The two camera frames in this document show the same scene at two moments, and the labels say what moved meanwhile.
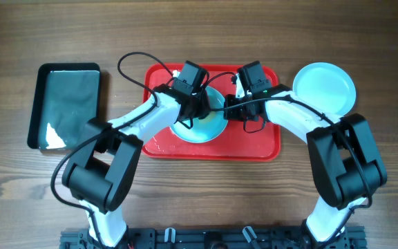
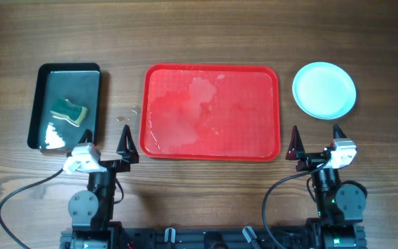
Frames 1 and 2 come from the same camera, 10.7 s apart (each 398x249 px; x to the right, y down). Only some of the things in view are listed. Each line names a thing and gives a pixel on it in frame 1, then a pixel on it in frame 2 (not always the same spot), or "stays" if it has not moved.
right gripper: [230, 114] → [296, 152]
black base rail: [211, 238] stays
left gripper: [201, 108] → [130, 151]
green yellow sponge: [209, 118] → [65, 108]
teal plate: [209, 128] → [324, 90]
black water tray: [66, 95] stays
